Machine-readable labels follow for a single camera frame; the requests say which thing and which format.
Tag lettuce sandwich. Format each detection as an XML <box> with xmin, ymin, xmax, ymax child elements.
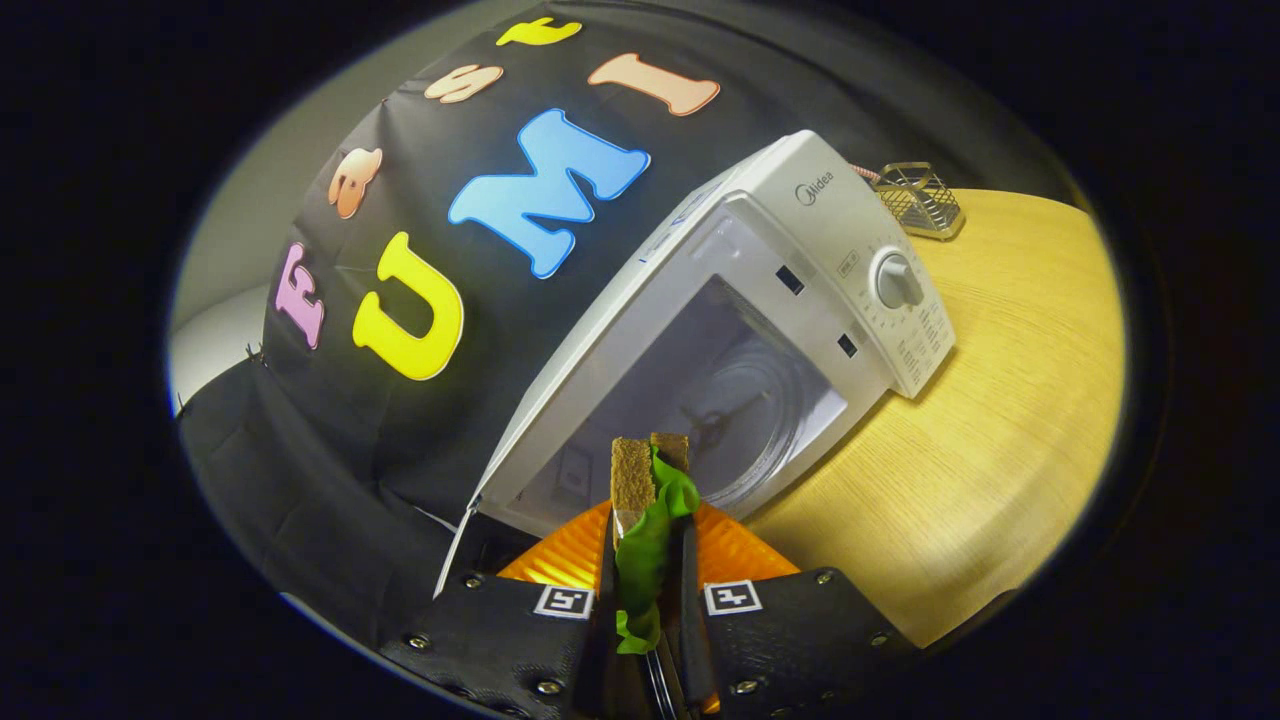
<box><xmin>608</xmin><ymin>432</ymin><xmax>703</xmax><ymax>656</ymax></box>

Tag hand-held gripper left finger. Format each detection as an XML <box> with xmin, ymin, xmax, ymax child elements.
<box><xmin>380</xmin><ymin>500</ymin><xmax>616</xmax><ymax>720</ymax></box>

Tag wire mesh holder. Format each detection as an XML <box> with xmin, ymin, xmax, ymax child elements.
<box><xmin>870</xmin><ymin>162</ymin><xmax>967</xmax><ymax>242</ymax></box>

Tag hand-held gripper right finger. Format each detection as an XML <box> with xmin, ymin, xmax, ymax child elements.
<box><xmin>680</xmin><ymin>500</ymin><xmax>916</xmax><ymax>720</ymax></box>

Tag white microwave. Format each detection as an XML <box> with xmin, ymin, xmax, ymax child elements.
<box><xmin>432</xmin><ymin>130</ymin><xmax>958</xmax><ymax>601</ymax></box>

